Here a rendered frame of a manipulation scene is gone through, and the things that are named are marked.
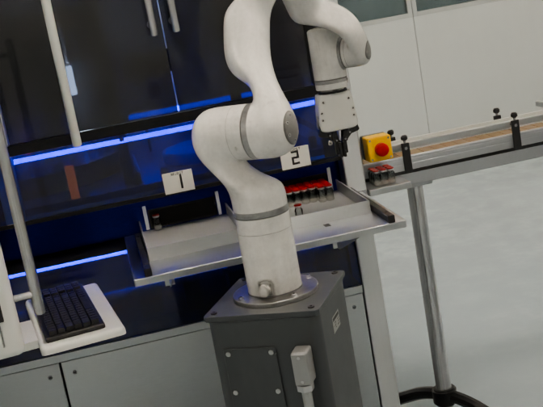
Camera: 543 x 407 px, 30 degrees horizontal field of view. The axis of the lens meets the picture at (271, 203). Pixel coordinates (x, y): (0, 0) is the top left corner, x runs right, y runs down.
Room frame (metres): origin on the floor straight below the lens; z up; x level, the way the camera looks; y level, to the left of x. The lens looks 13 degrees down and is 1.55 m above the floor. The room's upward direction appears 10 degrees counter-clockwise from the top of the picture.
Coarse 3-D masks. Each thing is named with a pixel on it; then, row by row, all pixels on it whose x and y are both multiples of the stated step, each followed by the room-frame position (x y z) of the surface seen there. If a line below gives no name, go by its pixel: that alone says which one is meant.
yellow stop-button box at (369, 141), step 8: (360, 136) 2.94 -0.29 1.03; (368, 136) 2.91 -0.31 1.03; (376, 136) 2.88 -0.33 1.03; (384, 136) 2.88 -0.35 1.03; (368, 144) 2.88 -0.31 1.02; (376, 144) 2.88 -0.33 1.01; (368, 152) 2.88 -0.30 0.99; (392, 152) 2.89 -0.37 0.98; (368, 160) 2.89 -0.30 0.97; (376, 160) 2.88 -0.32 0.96
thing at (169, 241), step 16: (176, 224) 2.87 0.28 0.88; (192, 224) 2.83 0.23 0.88; (208, 224) 2.79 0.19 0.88; (224, 224) 2.76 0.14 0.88; (144, 240) 2.62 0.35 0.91; (160, 240) 2.72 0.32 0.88; (176, 240) 2.68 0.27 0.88; (192, 240) 2.54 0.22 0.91; (208, 240) 2.54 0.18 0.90; (224, 240) 2.55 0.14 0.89; (160, 256) 2.52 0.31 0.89
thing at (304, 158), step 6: (294, 150) 2.85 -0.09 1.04; (300, 150) 2.85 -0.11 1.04; (306, 150) 2.85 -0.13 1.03; (282, 156) 2.84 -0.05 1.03; (288, 156) 2.84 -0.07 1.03; (294, 156) 2.85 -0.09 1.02; (300, 156) 2.85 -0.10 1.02; (306, 156) 2.85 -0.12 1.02; (282, 162) 2.84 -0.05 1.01; (288, 162) 2.84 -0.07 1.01; (300, 162) 2.85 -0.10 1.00; (306, 162) 2.85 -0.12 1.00; (282, 168) 2.84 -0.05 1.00; (288, 168) 2.84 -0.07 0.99
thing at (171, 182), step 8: (168, 176) 2.79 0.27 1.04; (176, 176) 2.79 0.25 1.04; (184, 176) 2.80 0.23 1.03; (192, 176) 2.80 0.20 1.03; (168, 184) 2.79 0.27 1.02; (176, 184) 2.79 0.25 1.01; (184, 184) 2.80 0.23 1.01; (192, 184) 2.80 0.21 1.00; (168, 192) 2.79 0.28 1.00; (176, 192) 2.79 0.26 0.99
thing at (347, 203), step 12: (336, 180) 2.93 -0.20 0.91; (336, 192) 2.91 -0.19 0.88; (348, 192) 2.81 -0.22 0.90; (312, 204) 2.82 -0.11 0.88; (324, 204) 2.79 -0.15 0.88; (336, 204) 2.76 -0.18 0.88; (348, 204) 2.60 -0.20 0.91; (360, 204) 2.61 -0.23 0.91; (300, 216) 2.58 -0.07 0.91; (312, 216) 2.59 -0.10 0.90; (324, 216) 2.59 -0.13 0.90; (336, 216) 2.60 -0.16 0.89; (348, 216) 2.60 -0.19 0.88; (300, 228) 2.58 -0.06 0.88
